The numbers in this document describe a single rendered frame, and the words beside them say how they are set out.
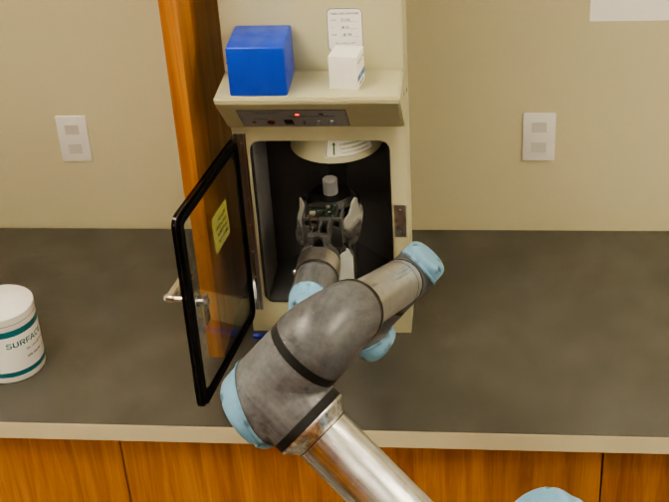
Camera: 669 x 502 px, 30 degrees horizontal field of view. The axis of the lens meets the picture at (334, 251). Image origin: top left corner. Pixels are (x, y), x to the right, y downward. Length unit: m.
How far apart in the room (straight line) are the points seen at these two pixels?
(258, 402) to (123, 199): 1.31
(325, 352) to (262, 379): 0.10
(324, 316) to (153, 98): 1.22
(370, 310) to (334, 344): 0.08
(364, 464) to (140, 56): 1.32
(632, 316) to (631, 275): 0.15
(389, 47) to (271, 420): 0.78
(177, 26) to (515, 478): 1.02
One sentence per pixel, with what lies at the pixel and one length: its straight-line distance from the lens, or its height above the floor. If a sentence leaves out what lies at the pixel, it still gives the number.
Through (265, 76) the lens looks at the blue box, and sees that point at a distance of 2.13.
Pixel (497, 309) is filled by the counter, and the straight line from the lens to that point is 2.57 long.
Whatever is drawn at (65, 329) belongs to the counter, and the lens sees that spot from 2.64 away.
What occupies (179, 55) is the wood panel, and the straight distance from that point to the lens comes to 2.17.
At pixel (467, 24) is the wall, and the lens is 2.65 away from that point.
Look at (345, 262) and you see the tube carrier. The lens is 2.35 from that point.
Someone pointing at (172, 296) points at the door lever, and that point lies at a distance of 2.19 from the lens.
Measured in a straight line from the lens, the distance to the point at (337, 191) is 2.32.
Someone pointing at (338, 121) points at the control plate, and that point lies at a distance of 2.21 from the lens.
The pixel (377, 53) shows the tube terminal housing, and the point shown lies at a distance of 2.21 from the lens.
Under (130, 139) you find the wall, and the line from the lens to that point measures 2.87.
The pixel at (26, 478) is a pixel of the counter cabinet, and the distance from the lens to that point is 2.55.
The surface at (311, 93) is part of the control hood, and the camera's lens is 2.15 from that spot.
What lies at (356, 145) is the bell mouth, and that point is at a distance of 2.33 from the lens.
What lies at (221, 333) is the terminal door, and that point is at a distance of 2.32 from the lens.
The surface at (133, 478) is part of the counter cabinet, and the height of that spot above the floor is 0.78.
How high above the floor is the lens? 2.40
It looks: 32 degrees down
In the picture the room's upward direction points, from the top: 4 degrees counter-clockwise
